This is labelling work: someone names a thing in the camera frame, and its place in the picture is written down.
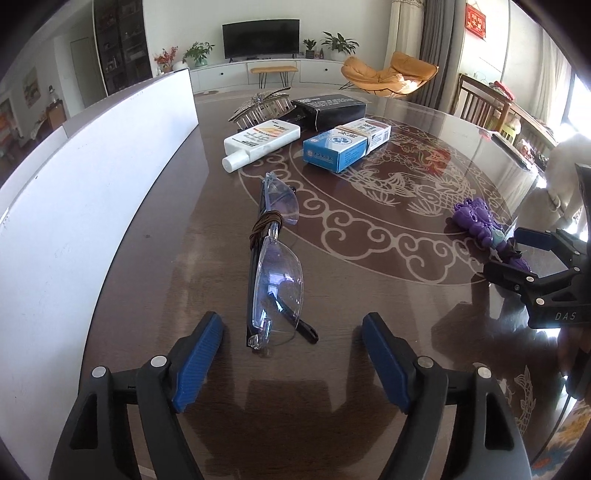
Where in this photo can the tan rubber band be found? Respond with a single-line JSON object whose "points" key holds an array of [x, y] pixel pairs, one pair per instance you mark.
{"points": [[358, 130]]}

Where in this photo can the white foam board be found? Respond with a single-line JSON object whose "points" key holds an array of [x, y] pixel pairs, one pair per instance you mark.
{"points": [[92, 207]]}

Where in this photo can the white sheer curtain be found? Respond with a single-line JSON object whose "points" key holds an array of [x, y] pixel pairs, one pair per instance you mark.
{"points": [[401, 32]]}

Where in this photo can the wooden bench with metal legs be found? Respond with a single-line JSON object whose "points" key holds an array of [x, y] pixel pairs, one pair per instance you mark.
{"points": [[272, 70]]}

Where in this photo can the white bottle with orange print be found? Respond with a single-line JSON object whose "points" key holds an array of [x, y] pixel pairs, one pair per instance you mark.
{"points": [[263, 141]]}

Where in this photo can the red wall hanging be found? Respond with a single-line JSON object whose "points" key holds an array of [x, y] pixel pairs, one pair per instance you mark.
{"points": [[475, 21]]}

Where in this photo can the clear safety glasses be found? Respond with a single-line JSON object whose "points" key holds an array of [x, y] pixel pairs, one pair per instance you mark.
{"points": [[277, 272]]}

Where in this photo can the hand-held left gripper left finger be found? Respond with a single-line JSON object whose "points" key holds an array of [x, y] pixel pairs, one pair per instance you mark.
{"points": [[198, 364]]}

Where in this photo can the white television cabinet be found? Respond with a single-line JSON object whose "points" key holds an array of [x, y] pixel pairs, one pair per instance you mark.
{"points": [[221, 76]]}

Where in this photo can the black flat television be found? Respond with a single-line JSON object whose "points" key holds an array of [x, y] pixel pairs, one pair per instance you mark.
{"points": [[261, 39]]}

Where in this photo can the red flowers in white vase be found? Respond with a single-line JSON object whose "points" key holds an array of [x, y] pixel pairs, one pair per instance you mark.
{"points": [[165, 60]]}

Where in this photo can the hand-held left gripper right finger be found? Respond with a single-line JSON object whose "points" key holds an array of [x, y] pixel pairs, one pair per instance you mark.
{"points": [[385, 364]]}

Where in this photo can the white fluffy dog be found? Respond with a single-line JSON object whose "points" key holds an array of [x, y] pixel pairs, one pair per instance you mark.
{"points": [[563, 175]]}

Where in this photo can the blue white medicine box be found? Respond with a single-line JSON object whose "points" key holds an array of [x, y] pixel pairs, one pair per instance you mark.
{"points": [[332, 150]]}

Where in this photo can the black cardboard box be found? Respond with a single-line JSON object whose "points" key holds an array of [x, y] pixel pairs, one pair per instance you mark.
{"points": [[337, 110]]}

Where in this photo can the grey curtain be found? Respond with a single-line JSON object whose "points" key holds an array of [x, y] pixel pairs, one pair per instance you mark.
{"points": [[441, 50]]}

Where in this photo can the cluttered wooden side table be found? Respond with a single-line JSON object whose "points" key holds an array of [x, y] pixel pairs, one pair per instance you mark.
{"points": [[526, 124]]}

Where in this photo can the dark glass display cabinet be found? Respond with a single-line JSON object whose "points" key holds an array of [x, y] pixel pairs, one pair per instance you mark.
{"points": [[122, 46]]}

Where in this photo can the purple plastic toy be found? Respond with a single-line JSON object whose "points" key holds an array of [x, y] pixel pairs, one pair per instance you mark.
{"points": [[475, 219]]}

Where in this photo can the green potted plant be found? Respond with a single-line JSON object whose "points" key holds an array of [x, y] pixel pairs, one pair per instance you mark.
{"points": [[198, 54]]}

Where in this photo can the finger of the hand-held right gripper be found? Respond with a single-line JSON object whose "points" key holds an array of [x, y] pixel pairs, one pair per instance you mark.
{"points": [[512, 276], [535, 236]]}

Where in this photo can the wooden dining chair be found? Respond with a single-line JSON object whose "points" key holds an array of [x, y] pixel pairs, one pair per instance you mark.
{"points": [[480, 99]]}

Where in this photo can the framed wall picture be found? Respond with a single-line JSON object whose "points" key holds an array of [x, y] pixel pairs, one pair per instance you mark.
{"points": [[31, 86]]}

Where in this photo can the small potted plant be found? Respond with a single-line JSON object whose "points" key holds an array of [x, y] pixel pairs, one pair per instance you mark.
{"points": [[309, 48]]}

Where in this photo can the orange lounge chair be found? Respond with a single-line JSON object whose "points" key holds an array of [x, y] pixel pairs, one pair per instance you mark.
{"points": [[388, 76]]}

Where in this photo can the brown patterned glass desktop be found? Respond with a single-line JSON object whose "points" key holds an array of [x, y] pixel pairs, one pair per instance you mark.
{"points": [[392, 295]]}

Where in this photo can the leafy potted plant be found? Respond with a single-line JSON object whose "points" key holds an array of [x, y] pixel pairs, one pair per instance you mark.
{"points": [[339, 45]]}

